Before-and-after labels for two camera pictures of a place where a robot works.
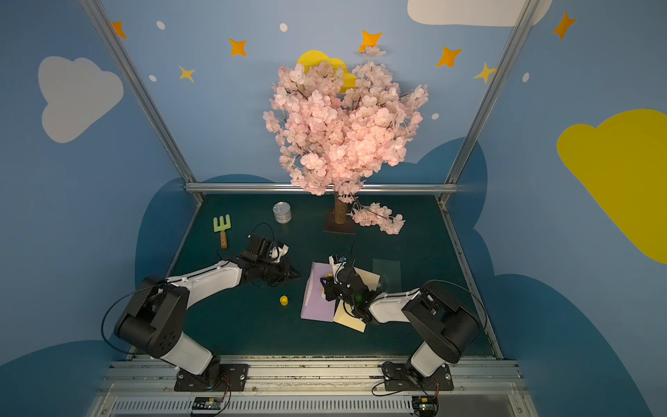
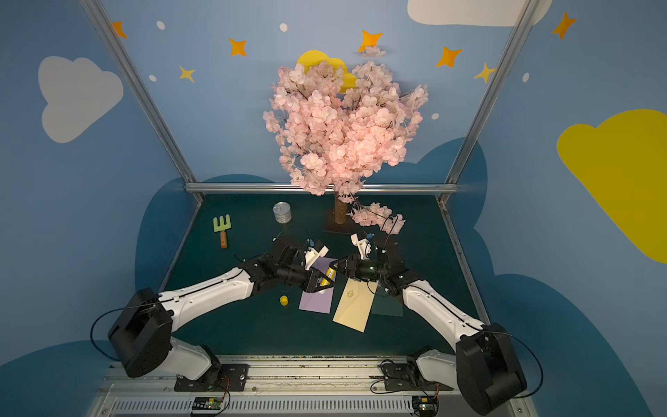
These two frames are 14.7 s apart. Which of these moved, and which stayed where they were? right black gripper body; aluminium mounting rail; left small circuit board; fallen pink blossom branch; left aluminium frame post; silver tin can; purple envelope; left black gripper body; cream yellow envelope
Moved: purple envelope; left black gripper body; right black gripper body
Stayed: left small circuit board; silver tin can; fallen pink blossom branch; cream yellow envelope; left aluminium frame post; aluminium mounting rail
